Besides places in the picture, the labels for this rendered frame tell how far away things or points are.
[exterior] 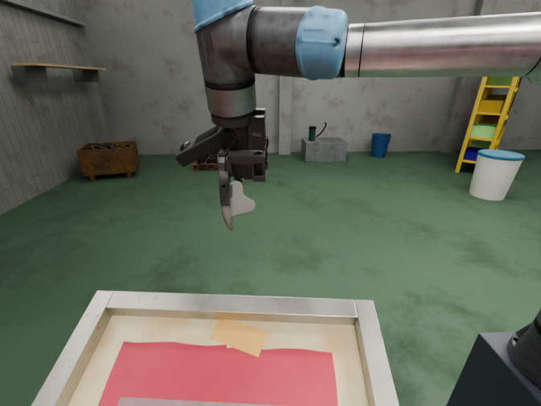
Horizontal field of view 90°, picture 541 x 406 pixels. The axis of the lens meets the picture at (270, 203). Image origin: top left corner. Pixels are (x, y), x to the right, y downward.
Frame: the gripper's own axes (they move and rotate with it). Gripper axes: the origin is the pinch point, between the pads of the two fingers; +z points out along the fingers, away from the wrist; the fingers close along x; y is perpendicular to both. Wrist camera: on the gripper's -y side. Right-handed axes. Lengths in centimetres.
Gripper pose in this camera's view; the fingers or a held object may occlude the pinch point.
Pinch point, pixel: (233, 204)
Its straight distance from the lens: 56.6
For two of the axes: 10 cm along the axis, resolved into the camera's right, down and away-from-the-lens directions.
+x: 0.5, -6.6, 7.5
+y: 10.0, 0.2, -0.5
